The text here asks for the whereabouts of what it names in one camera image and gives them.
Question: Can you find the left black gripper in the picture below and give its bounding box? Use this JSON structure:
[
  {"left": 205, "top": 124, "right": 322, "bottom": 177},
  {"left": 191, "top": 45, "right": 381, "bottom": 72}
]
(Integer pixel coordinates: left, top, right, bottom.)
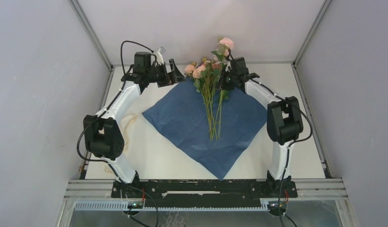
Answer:
[{"left": 146, "top": 60, "right": 186, "bottom": 87}]

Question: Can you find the fake pink flower bouquet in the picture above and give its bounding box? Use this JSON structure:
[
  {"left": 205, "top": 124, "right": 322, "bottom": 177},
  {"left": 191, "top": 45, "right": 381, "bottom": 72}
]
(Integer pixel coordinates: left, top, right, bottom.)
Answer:
[{"left": 184, "top": 37, "right": 234, "bottom": 140}]

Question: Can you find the blue wrapping paper sheet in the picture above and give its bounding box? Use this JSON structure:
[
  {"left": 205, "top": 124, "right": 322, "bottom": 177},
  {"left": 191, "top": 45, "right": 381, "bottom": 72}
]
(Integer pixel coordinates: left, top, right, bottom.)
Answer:
[{"left": 143, "top": 81, "right": 267, "bottom": 180}]

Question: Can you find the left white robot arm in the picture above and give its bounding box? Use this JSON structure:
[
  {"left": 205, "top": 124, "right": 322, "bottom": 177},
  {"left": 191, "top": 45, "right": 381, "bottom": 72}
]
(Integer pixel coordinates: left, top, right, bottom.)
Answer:
[{"left": 79, "top": 50, "right": 185, "bottom": 197}]

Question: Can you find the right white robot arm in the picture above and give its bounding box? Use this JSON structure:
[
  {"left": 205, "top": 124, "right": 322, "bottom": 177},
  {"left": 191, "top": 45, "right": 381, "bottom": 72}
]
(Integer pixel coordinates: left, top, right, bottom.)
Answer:
[{"left": 220, "top": 57, "right": 303, "bottom": 197}]

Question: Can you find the right base circuit board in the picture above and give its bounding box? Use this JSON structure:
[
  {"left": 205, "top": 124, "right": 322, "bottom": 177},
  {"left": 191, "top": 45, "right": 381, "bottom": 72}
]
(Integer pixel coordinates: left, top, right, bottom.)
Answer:
[{"left": 268, "top": 202, "right": 287, "bottom": 209}]

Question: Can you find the base circuit board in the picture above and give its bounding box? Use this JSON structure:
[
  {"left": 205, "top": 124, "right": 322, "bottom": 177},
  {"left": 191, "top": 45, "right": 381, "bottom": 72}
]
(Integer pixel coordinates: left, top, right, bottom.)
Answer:
[
  {"left": 268, "top": 202, "right": 287, "bottom": 209},
  {"left": 127, "top": 202, "right": 143, "bottom": 210}
]

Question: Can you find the left base circuit board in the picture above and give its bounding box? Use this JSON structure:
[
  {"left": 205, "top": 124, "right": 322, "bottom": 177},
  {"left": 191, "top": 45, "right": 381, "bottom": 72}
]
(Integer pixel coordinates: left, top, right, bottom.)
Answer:
[{"left": 127, "top": 202, "right": 143, "bottom": 210}]

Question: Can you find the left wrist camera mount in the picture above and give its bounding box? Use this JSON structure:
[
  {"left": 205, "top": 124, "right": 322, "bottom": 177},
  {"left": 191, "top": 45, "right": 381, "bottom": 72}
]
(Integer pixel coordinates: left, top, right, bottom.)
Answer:
[{"left": 152, "top": 46, "right": 165, "bottom": 65}]

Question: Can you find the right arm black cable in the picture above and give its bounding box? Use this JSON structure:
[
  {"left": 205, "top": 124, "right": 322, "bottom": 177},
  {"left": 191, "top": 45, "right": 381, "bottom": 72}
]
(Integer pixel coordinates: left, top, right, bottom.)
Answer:
[{"left": 228, "top": 52, "right": 314, "bottom": 227}]

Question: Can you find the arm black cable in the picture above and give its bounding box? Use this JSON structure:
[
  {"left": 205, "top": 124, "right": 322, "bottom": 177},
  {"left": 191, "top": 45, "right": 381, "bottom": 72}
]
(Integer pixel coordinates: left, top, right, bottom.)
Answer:
[
  {"left": 228, "top": 52, "right": 314, "bottom": 227},
  {"left": 76, "top": 40, "right": 160, "bottom": 227}
]

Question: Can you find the cream braided rope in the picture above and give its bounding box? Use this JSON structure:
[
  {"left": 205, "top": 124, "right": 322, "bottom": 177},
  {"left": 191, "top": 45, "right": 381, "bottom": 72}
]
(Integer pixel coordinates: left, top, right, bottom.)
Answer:
[{"left": 103, "top": 113, "right": 138, "bottom": 176}]

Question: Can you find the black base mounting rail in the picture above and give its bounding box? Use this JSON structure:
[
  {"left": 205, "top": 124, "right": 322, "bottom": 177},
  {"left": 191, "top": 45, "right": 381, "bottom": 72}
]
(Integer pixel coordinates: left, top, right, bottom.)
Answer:
[{"left": 111, "top": 179, "right": 298, "bottom": 209}]

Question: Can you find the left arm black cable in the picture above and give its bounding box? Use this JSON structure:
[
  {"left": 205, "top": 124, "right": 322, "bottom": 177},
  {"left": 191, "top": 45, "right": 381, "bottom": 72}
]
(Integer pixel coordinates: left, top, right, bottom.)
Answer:
[{"left": 76, "top": 40, "right": 160, "bottom": 227}]

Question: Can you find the white slotted cable duct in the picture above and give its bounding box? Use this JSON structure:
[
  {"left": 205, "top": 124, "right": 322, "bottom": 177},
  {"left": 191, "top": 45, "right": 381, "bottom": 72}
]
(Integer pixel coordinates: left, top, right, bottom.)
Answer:
[{"left": 74, "top": 201, "right": 270, "bottom": 212}]

